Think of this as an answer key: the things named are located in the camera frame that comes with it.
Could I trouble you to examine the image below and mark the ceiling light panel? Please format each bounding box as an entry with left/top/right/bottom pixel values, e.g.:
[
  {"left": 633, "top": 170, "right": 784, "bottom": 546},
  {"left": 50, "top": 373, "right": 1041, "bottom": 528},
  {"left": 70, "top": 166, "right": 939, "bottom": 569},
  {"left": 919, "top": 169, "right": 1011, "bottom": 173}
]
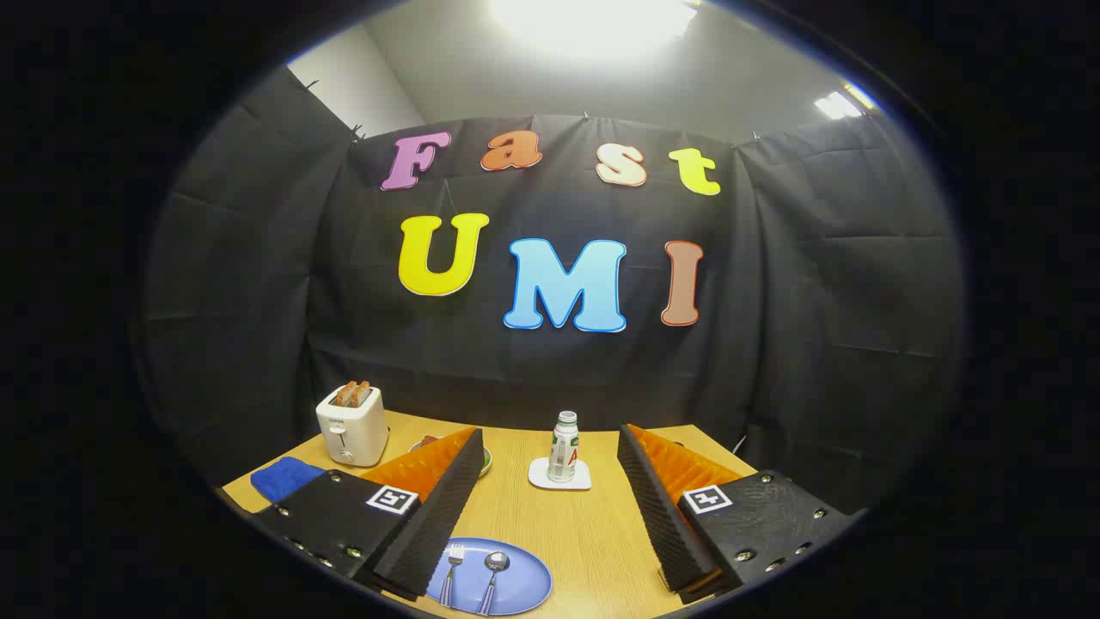
[
  {"left": 814, "top": 84, "right": 876, "bottom": 120},
  {"left": 490, "top": 0, "right": 699, "bottom": 54}
]

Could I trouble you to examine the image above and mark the white square coaster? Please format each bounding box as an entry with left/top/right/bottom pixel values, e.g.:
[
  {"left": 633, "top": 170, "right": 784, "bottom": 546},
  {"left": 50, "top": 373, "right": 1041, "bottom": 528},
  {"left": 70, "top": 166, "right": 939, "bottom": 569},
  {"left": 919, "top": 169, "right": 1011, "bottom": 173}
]
[{"left": 528, "top": 457, "right": 593, "bottom": 492}]

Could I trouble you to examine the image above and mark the blue round plate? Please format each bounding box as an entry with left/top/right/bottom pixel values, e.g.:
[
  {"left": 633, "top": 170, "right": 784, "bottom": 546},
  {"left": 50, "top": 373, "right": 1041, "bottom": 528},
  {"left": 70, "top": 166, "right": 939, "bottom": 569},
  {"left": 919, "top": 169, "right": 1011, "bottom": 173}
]
[{"left": 425, "top": 537, "right": 553, "bottom": 616}]

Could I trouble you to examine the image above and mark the fork with blue checked handle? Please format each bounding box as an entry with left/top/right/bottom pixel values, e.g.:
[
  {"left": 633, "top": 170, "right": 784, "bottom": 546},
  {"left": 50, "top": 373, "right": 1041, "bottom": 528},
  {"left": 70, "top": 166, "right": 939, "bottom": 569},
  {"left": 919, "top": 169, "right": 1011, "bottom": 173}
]
[{"left": 440, "top": 544, "right": 467, "bottom": 608}]

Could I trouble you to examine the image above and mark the white toaster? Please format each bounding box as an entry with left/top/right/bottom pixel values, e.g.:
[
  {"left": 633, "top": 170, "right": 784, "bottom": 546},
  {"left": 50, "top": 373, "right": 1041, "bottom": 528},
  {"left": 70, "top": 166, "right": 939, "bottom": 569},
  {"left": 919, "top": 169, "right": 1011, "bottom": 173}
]
[{"left": 315, "top": 381, "right": 389, "bottom": 468}]

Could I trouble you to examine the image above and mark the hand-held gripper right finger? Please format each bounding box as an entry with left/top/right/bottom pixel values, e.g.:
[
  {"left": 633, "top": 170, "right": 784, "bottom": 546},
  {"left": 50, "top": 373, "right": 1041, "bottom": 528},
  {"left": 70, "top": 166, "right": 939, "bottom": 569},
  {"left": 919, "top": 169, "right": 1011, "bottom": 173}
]
[{"left": 616, "top": 423, "right": 852, "bottom": 604}]

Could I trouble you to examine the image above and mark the blue folded towel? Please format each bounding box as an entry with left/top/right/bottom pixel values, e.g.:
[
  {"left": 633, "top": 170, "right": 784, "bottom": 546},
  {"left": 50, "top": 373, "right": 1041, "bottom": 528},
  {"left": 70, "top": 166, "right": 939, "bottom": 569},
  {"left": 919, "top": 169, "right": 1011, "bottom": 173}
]
[{"left": 250, "top": 457, "right": 327, "bottom": 505}]

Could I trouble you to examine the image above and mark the grey food plate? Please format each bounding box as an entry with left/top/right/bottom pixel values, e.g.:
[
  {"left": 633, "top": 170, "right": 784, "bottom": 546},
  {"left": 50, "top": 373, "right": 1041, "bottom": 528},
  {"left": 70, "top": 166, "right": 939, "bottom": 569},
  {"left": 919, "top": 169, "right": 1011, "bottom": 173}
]
[{"left": 409, "top": 437, "right": 493, "bottom": 479}]

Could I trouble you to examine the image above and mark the white plastic drink bottle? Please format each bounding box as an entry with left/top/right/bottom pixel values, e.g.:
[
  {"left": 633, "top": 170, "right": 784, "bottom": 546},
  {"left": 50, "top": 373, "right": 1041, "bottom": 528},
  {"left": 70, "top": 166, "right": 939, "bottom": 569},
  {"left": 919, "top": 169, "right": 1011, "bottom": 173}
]
[{"left": 547, "top": 411, "right": 581, "bottom": 484}]

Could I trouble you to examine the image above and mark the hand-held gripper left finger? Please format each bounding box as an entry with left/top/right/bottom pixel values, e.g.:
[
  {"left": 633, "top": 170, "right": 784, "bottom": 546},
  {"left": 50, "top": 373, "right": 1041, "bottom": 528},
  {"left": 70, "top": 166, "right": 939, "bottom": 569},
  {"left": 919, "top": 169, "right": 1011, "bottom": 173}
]
[{"left": 254, "top": 427, "right": 486, "bottom": 601}]

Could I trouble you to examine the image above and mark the spoon with blue checked handle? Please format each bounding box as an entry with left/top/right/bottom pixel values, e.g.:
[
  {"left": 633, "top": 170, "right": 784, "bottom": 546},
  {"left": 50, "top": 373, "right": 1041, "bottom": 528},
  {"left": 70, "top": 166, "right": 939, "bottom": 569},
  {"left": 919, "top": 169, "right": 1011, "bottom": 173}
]
[{"left": 478, "top": 551, "right": 510, "bottom": 615}]

